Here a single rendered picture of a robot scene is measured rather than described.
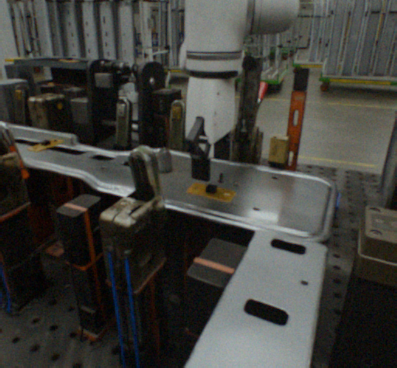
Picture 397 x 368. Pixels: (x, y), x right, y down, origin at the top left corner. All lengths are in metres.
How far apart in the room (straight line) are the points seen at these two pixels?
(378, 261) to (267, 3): 0.34
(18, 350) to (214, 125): 0.57
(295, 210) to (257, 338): 0.25
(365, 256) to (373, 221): 0.04
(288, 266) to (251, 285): 0.06
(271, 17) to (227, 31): 0.06
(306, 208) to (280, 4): 0.31
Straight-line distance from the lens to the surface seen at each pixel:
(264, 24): 0.48
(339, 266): 0.95
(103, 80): 0.91
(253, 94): 0.70
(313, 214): 0.55
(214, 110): 0.48
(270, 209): 0.54
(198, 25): 0.47
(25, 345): 0.80
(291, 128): 0.70
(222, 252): 0.47
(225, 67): 0.47
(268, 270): 0.42
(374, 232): 0.43
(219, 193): 0.57
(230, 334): 0.35
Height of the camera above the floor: 1.27
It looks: 24 degrees down
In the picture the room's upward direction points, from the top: straight up
